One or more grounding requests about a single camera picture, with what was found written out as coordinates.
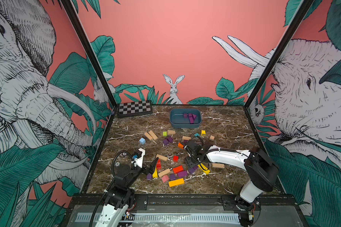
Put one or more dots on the orange red brick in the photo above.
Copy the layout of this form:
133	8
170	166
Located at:
177	169

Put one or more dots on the red stacked brick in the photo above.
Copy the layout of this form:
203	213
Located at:
158	165

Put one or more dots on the pink brick front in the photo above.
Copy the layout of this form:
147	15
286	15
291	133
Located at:
165	178

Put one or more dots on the natural wood brick middle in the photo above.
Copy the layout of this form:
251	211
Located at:
161	157

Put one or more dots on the natural wood brick right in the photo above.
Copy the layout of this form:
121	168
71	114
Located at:
218	165

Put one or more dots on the upright yellow brick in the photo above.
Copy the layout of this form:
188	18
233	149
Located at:
155	174

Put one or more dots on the teal plastic storage bin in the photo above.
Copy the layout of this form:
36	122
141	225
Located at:
179	118

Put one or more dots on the metal front rail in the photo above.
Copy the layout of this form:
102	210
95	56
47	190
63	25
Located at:
224	218

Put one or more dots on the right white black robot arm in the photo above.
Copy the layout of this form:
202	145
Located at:
261	169

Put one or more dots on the purple bricks back left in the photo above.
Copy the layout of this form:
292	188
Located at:
168	140

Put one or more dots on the small red cube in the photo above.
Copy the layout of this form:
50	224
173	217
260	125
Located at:
175	158

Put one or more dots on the orange brick centre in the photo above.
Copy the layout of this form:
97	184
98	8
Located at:
181	145

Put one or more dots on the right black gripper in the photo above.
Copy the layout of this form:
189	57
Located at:
188	162

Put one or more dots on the black white checkerboard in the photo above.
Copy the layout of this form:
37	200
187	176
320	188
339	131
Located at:
134	109

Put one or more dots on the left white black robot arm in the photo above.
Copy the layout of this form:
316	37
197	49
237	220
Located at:
119	197

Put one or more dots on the purple brick cluster centre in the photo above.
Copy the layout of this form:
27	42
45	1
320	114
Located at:
192	170

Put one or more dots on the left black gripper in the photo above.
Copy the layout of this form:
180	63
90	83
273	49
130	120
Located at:
151	166

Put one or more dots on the natural wood brick front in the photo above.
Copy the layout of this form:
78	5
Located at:
165	172

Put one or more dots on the long yellow brick front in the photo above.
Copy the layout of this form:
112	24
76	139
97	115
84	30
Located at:
176	182

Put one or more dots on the natural wood brick pair left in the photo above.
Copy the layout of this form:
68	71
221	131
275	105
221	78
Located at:
151	135

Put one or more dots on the light blue cube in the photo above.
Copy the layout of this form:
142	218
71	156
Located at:
142	141

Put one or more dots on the angled yellow brick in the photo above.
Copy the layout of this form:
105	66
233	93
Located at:
204	168

